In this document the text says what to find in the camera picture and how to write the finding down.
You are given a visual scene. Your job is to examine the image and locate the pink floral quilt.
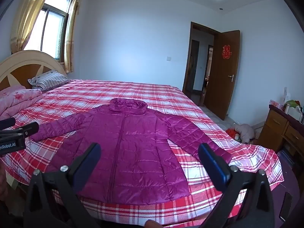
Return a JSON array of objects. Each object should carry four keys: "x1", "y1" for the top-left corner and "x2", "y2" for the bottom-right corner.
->
[{"x1": 0, "y1": 85, "x2": 44, "y2": 121}]

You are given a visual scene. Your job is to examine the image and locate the black phone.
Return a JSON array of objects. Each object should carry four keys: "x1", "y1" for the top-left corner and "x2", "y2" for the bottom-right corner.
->
[{"x1": 278, "y1": 191, "x2": 292, "y2": 222}]

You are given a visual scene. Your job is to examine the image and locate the cream and wood headboard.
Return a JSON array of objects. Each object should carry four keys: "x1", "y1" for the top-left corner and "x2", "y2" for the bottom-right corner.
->
[{"x1": 0, "y1": 50, "x2": 69, "y2": 92}]

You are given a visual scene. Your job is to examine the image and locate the items on dresser top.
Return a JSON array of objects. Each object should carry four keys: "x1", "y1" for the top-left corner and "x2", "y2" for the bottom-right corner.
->
[{"x1": 285, "y1": 100, "x2": 304, "y2": 122}]

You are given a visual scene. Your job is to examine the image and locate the yellow curtain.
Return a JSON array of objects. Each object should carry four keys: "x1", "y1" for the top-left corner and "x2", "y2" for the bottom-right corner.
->
[
  {"x1": 64, "y1": 0, "x2": 85, "y2": 74},
  {"x1": 11, "y1": 0, "x2": 57, "y2": 53}
]

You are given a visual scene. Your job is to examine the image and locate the striped pillow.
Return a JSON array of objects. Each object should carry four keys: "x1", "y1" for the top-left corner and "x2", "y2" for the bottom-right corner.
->
[{"x1": 28, "y1": 70, "x2": 71, "y2": 92}]

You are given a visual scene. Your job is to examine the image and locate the red paper door decoration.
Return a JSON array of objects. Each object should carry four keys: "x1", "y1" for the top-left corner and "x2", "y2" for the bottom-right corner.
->
[{"x1": 222, "y1": 45, "x2": 232, "y2": 59}]

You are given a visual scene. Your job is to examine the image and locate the white bottle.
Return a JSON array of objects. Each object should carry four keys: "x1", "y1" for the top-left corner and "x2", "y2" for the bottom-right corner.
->
[{"x1": 283, "y1": 87, "x2": 291, "y2": 111}]

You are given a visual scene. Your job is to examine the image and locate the purple down jacket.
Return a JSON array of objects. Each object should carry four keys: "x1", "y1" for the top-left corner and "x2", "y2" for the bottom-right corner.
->
[{"x1": 31, "y1": 98, "x2": 233, "y2": 205}]

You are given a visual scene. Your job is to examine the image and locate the pink plush toy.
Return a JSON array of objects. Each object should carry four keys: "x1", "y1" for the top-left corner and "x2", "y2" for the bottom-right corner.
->
[{"x1": 235, "y1": 123, "x2": 256, "y2": 144}]

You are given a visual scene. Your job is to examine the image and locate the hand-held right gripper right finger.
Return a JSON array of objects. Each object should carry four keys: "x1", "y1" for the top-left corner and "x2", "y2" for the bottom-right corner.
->
[{"x1": 198, "y1": 143, "x2": 276, "y2": 228}]

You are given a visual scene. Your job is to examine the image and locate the brown wooden door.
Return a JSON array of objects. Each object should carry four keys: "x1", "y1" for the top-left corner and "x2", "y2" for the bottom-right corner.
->
[{"x1": 203, "y1": 30, "x2": 240, "y2": 121}]

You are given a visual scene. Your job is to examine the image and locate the window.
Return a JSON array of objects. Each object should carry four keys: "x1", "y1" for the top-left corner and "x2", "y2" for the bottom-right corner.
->
[{"x1": 24, "y1": 0, "x2": 75, "y2": 61}]

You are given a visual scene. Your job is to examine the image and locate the dark purple cloth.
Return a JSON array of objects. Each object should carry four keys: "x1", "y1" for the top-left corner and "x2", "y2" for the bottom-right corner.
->
[{"x1": 272, "y1": 151, "x2": 304, "y2": 228}]

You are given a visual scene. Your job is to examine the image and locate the wooden desk with drawers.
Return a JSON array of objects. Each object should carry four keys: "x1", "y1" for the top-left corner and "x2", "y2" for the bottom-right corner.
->
[{"x1": 258, "y1": 104, "x2": 304, "y2": 157}]

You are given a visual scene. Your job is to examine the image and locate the bed with red plaid sheet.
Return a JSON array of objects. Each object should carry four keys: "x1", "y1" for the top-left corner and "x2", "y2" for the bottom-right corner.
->
[{"x1": 0, "y1": 79, "x2": 285, "y2": 227}]

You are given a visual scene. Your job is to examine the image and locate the person's right hand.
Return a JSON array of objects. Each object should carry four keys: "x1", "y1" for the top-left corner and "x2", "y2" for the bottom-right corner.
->
[{"x1": 145, "y1": 219, "x2": 165, "y2": 228}]

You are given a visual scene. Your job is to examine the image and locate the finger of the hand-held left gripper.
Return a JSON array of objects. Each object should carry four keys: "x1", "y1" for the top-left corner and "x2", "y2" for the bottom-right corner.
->
[
  {"x1": 0, "y1": 117, "x2": 16, "y2": 130},
  {"x1": 0, "y1": 122, "x2": 40, "y2": 139}
]

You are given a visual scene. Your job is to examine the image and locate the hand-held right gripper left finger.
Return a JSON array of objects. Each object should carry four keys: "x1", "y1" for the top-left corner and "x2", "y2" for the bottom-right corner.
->
[{"x1": 24, "y1": 142, "x2": 102, "y2": 228}]

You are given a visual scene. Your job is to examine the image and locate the brown door frame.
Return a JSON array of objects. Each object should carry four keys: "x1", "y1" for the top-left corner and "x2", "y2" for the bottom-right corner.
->
[{"x1": 183, "y1": 22, "x2": 220, "y2": 106}]

